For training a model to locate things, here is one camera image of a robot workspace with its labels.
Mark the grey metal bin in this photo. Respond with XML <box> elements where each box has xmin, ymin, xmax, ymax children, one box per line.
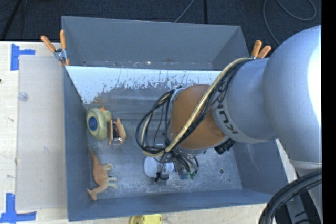
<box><xmin>61</xmin><ymin>16</ymin><xmax>290</xmax><ymax>222</ymax></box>

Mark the black cylinder on white bracket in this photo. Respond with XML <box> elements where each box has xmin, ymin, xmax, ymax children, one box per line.
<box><xmin>214</xmin><ymin>138</ymin><xmax>236</xmax><ymax>155</ymax></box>

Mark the white round plastic object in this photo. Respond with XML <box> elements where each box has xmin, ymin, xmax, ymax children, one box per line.
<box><xmin>143</xmin><ymin>156</ymin><xmax>176</xmax><ymax>179</ymax></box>

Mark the pale wood flat board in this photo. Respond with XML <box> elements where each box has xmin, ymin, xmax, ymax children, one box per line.
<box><xmin>15</xmin><ymin>56</ymin><xmax>68</xmax><ymax>211</ymax></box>

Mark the pale yellow round tape measure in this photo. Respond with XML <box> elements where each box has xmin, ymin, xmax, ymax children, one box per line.
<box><xmin>86</xmin><ymin>107</ymin><xmax>113</xmax><ymax>141</ymax></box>

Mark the orange toy dinosaur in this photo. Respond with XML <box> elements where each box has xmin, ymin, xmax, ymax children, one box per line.
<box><xmin>87</xmin><ymin>148</ymin><xmax>118</xmax><ymax>201</ymax></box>

